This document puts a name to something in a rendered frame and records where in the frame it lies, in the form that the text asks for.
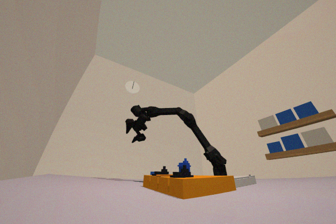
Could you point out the orange flat panel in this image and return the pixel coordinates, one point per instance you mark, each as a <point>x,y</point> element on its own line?
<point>186,186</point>

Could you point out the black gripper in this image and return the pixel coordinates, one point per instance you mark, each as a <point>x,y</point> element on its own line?
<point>130,123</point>

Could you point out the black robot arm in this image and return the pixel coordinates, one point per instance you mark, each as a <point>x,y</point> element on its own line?
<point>218,162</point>

